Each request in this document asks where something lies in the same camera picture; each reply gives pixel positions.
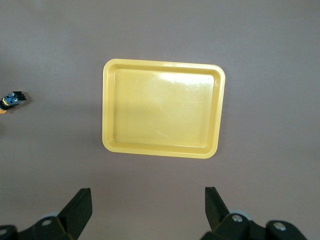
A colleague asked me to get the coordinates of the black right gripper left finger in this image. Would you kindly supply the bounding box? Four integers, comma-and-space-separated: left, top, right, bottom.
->
18, 187, 95, 240

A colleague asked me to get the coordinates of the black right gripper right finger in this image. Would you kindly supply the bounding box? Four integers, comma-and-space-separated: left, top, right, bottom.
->
202, 186, 266, 240

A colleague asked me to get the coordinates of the yellow push button switch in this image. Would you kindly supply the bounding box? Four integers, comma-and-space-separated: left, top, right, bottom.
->
0, 91, 28, 115

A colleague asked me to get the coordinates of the yellow plastic tray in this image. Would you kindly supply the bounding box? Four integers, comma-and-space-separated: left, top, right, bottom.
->
101, 58, 227, 160

